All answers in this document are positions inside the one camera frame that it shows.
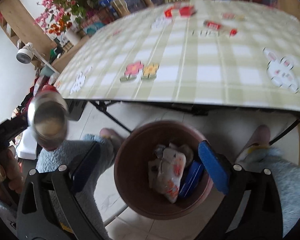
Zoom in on blue cardboard box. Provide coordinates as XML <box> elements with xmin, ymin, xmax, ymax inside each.
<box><xmin>178</xmin><ymin>161</ymin><xmax>205</xmax><ymax>198</ymax></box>

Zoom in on floral white plastic package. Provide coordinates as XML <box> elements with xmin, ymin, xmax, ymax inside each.
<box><xmin>148</xmin><ymin>145</ymin><xmax>187</xmax><ymax>204</ymax></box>

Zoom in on brown plastic trash bin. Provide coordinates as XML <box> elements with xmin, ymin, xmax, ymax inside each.
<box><xmin>114</xmin><ymin>121</ymin><xmax>213</xmax><ymax>220</ymax></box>

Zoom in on person left hand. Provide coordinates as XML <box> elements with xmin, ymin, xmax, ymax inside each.
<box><xmin>0</xmin><ymin>146</ymin><xmax>24</xmax><ymax>205</ymax></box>

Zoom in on white desk fan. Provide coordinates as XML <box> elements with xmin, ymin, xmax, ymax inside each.
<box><xmin>16</xmin><ymin>42</ymin><xmax>55</xmax><ymax>71</ymax></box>

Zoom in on green plaid bunny tablecloth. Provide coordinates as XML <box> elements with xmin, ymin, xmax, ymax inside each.
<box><xmin>56</xmin><ymin>0</ymin><xmax>300</xmax><ymax>112</ymax></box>

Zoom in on white vase orange flowers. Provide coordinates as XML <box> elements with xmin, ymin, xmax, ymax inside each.
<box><xmin>48</xmin><ymin>20</ymin><xmax>81</xmax><ymax>46</ymax></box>

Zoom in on red cigarette pack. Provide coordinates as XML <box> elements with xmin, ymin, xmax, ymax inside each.
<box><xmin>164</xmin><ymin>5</ymin><xmax>196</xmax><ymax>18</ymax></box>

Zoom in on black folding table frame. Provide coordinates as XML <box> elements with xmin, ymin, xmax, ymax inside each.
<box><xmin>88</xmin><ymin>99</ymin><xmax>300</xmax><ymax>145</ymax></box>

